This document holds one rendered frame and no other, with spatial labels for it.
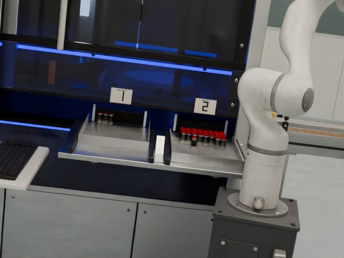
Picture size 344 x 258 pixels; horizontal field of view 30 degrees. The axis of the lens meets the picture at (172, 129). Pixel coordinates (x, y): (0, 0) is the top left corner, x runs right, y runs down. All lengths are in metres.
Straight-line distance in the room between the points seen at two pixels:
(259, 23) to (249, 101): 0.69
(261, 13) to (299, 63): 0.70
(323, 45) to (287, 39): 5.49
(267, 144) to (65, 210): 1.11
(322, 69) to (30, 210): 5.18
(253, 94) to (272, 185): 0.28
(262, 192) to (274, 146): 0.15
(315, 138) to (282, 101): 0.96
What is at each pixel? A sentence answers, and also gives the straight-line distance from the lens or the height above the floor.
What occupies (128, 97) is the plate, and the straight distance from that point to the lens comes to 2.57.
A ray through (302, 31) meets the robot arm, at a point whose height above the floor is 1.41.
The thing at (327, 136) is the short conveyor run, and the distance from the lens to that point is 2.82.
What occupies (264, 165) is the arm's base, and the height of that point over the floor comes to 1.01.
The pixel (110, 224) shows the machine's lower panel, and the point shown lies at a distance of 2.74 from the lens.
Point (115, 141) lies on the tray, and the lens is 2.35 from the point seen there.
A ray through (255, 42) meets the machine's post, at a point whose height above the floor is 1.30.
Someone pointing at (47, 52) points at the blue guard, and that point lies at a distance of 2.58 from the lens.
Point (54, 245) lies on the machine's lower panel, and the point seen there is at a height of 0.34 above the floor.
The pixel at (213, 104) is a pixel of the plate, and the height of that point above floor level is 1.03.
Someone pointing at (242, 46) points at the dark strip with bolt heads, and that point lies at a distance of 2.56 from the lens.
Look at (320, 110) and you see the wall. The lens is 7.53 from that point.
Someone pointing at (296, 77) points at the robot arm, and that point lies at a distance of 1.87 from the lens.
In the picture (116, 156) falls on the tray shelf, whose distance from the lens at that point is 2.25.
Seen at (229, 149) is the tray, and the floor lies 0.88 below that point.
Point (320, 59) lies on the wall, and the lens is 7.42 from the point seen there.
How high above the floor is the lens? 1.54
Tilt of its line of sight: 14 degrees down
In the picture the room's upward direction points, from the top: 8 degrees clockwise
